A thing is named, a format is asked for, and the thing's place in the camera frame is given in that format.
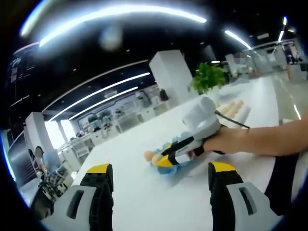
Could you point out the thin ceiling light strip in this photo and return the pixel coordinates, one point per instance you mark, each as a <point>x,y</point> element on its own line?
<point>101,92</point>
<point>106,101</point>

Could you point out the row of white office desks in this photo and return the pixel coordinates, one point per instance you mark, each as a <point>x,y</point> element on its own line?
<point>125,120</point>

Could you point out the white foam egg holder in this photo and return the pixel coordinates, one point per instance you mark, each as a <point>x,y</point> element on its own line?
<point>243,115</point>

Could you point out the long ceiling light strip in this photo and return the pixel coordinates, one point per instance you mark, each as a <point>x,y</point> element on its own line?
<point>120,13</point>

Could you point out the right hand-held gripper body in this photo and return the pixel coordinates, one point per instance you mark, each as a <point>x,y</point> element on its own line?
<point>204,118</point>

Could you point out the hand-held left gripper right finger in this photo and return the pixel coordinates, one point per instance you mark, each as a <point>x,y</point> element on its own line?
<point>223,204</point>

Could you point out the white table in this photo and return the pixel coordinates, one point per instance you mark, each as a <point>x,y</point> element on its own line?
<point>149,197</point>

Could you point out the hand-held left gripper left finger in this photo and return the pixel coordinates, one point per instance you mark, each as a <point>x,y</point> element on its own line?
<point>101,204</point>

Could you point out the short ceiling light strip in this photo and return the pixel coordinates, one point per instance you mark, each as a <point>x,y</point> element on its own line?
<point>238,39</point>

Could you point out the blue egg tray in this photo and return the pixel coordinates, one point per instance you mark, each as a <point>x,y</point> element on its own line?
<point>173,169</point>

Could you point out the person's black clothing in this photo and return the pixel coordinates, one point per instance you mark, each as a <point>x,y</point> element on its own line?
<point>284,180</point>

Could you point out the person's right hand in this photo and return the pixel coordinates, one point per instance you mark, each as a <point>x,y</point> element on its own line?
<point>219,142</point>

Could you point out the cluster of beige eggs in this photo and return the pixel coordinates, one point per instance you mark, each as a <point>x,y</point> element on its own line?
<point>232,107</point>

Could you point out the green plant in white pot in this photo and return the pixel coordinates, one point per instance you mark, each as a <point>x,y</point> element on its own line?
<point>207,77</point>

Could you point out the ceiling air conditioner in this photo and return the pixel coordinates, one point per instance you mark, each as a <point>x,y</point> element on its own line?
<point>110,93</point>

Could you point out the large dark display screen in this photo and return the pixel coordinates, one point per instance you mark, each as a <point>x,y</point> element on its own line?
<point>21,69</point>

